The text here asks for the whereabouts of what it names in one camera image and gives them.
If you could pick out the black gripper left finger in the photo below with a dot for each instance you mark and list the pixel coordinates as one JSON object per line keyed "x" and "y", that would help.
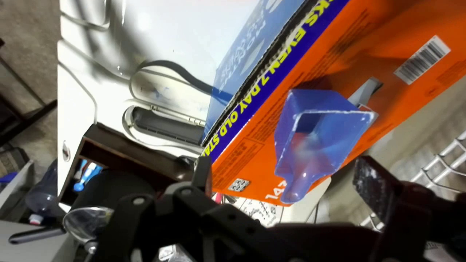
{"x": 165, "y": 209}

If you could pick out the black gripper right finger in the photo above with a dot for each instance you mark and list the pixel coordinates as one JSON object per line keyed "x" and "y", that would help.
{"x": 388, "y": 204}

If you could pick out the blue measuring cup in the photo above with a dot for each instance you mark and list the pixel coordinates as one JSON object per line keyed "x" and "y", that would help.
{"x": 315, "y": 140}

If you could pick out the blue cleaning powder box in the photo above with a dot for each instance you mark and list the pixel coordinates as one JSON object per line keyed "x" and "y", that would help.
{"x": 339, "y": 53}

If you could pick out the grey metal pot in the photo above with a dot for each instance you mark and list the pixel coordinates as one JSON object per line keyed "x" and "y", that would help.
{"x": 117, "y": 190}

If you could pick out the brown wooden tray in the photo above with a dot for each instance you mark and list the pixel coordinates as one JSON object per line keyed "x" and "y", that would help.
{"x": 131, "y": 155}

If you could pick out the small blue item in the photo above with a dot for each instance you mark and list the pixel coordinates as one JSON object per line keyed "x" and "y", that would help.
{"x": 88, "y": 177}

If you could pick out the white washing machine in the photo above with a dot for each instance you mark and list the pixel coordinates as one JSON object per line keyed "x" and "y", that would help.
{"x": 169, "y": 30}

